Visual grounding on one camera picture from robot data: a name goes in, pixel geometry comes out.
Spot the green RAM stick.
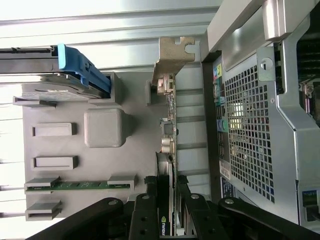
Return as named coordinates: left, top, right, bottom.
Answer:
left=24, top=180, right=133, bottom=193

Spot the grey plastic parts rack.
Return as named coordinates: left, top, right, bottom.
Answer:
left=12, top=72, right=162, bottom=223

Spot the silver computer case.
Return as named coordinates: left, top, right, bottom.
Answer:
left=201, top=0, right=320, bottom=240

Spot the CPU socket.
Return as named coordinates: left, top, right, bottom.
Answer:
left=299, top=81, right=320, bottom=119

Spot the hard disk in blue carrier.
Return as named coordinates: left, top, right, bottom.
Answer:
left=0, top=42, right=113, bottom=100

